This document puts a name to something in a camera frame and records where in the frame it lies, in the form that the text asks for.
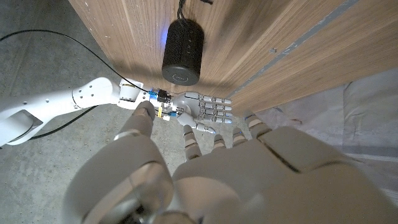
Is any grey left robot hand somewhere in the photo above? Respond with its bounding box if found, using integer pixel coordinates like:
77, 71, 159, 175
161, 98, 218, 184
62, 100, 398, 224

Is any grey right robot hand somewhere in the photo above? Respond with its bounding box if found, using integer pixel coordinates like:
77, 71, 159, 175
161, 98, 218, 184
172, 91, 233, 134

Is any black cylindrical speaker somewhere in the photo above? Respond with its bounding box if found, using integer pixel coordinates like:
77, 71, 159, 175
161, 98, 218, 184
161, 18, 205, 86

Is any printed window backdrop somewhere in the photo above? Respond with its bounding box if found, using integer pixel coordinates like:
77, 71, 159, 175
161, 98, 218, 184
256, 68, 398, 208

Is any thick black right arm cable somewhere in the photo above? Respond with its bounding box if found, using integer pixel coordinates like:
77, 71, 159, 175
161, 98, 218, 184
0, 29, 150, 93

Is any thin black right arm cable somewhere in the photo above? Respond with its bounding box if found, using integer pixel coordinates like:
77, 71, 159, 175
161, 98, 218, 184
28, 105, 99, 141

